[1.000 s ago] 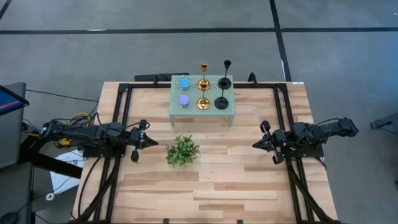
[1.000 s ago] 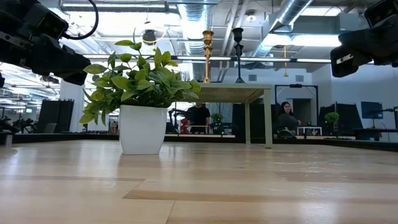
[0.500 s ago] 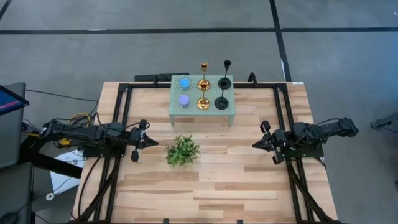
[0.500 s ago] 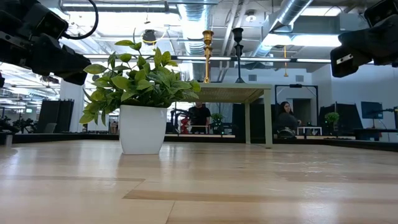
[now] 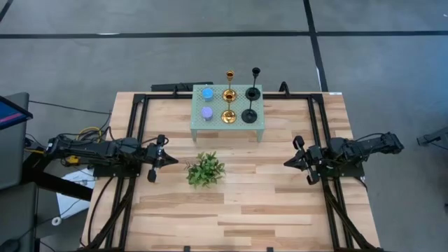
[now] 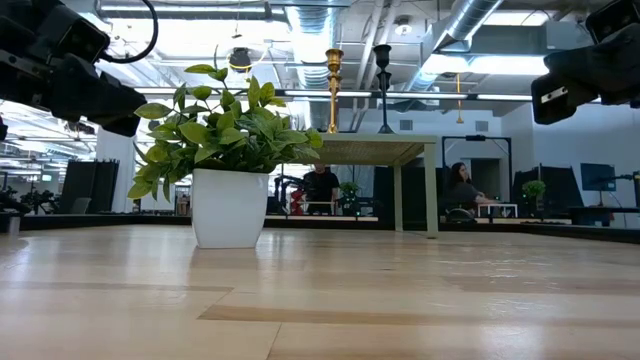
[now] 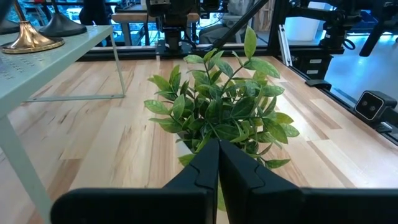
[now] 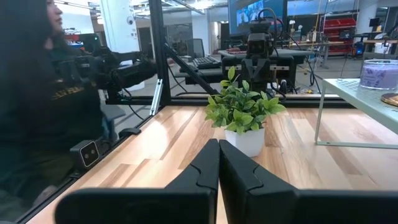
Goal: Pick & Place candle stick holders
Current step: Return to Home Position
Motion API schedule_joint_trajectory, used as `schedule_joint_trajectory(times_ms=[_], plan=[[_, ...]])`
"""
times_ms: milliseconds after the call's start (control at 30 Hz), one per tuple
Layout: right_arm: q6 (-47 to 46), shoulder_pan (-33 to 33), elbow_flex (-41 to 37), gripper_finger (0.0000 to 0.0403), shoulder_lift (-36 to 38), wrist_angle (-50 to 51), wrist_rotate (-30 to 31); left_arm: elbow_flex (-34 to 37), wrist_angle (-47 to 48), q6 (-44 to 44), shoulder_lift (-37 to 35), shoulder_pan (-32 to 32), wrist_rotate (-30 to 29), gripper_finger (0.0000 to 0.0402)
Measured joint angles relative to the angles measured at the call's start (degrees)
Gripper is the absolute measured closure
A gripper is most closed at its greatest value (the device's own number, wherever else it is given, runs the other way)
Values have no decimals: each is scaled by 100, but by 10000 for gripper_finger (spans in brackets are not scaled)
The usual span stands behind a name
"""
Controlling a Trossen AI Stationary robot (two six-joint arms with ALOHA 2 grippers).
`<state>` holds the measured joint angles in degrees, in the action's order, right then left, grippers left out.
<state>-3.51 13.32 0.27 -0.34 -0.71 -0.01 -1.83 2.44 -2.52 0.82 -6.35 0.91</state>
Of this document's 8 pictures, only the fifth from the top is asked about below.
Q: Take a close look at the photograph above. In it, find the gold candlestick holder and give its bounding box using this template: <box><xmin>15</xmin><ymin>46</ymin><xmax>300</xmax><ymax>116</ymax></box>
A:
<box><xmin>220</xmin><ymin>90</ymin><xmax>238</xmax><ymax>125</ymax></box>
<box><xmin>223</xmin><ymin>69</ymin><xmax>238</xmax><ymax>103</ymax></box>

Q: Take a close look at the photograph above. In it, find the black candlestick holder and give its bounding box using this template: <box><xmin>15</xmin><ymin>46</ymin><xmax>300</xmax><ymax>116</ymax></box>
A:
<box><xmin>244</xmin><ymin>66</ymin><xmax>263</xmax><ymax>102</ymax></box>
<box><xmin>241</xmin><ymin>90</ymin><xmax>260</xmax><ymax>125</ymax></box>

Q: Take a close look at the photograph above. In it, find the green perforated metal shelf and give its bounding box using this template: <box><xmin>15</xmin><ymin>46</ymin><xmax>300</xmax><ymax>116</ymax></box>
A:
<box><xmin>190</xmin><ymin>83</ymin><xmax>266</xmax><ymax>144</ymax></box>

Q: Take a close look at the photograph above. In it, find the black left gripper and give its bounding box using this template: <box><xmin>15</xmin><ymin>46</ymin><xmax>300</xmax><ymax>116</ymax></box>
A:
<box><xmin>141</xmin><ymin>134</ymin><xmax>180</xmax><ymax>184</ymax></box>

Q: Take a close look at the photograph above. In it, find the yellow cable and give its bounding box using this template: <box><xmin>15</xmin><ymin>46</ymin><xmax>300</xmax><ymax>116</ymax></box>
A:
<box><xmin>23</xmin><ymin>125</ymin><xmax>103</xmax><ymax>167</ymax></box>

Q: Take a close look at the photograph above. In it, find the blue screen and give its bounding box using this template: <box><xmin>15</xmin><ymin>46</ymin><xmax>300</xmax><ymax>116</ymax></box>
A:
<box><xmin>0</xmin><ymin>94</ymin><xmax>34</xmax><ymax>131</ymax></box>

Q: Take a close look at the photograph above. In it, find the black aluminium rig frame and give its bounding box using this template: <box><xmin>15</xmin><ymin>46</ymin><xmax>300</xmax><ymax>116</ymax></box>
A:
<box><xmin>83</xmin><ymin>80</ymin><xmax>386</xmax><ymax>252</ymax></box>

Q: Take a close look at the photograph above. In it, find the black stand leg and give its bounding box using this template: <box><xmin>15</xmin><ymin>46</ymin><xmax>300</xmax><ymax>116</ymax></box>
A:
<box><xmin>416</xmin><ymin>125</ymin><xmax>448</xmax><ymax>148</ymax></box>
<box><xmin>21</xmin><ymin>148</ymin><xmax>95</xmax><ymax>202</ymax></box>

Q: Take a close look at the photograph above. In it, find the white paper sheet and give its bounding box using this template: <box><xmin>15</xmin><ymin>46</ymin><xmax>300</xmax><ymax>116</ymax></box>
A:
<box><xmin>55</xmin><ymin>167</ymin><xmax>97</xmax><ymax>220</ymax></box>

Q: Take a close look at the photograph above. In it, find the grey equipment cart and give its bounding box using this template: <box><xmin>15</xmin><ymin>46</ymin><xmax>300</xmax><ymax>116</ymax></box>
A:
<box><xmin>0</xmin><ymin>91</ymin><xmax>39</xmax><ymax>252</ymax></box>

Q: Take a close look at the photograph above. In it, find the black floor cable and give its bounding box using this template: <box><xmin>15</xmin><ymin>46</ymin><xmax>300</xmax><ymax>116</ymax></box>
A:
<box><xmin>28</xmin><ymin>99</ymin><xmax>113</xmax><ymax>117</ymax></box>

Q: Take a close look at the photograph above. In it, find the green plant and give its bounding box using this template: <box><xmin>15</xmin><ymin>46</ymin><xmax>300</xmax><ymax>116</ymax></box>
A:
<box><xmin>184</xmin><ymin>150</ymin><xmax>227</xmax><ymax>190</ymax></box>

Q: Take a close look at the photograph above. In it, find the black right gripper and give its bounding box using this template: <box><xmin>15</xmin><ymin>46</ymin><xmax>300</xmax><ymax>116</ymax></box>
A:
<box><xmin>283</xmin><ymin>135</ymin><xmax>324</xmax><ymax>186</ymax></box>

